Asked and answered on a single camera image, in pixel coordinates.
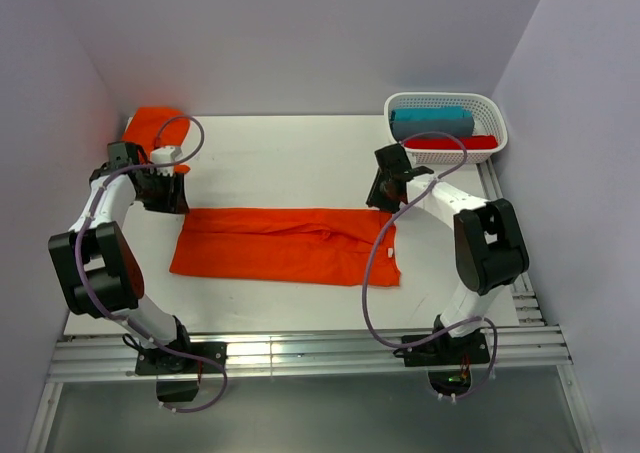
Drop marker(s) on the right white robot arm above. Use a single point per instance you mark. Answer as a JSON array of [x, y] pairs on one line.
[[489, 248]]

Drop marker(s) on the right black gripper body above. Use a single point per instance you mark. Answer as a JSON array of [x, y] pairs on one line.
[[390, 204]]

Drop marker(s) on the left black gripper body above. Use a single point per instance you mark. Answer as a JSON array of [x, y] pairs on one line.
[[159, 194]]

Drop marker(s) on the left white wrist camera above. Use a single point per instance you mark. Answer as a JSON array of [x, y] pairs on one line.
[[166, 155]]

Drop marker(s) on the red rolled t-shirt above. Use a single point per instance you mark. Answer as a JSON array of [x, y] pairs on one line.
[[478, 142]]

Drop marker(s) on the crumpled orange t-shirt pile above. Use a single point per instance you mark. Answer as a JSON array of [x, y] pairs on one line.
[[154, 127]]

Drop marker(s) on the grey rolled t-shirt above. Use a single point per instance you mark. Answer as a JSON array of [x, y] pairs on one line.
[[404, 130]]

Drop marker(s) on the teal rolled t-shirt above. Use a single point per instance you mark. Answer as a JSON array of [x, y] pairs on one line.
[[444, 113]]

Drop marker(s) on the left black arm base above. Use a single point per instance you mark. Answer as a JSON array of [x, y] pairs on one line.
[[179, 367]]

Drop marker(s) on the white plastic basket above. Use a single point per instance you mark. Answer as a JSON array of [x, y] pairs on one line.
[[487, 117]]

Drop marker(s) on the aluminium rail frame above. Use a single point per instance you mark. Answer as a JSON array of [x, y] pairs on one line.
[[292, 329]]

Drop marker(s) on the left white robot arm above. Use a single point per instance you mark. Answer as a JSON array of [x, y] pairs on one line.
[[94, 264]]

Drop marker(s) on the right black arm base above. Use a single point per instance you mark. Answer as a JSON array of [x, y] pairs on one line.
[[456, 355]]

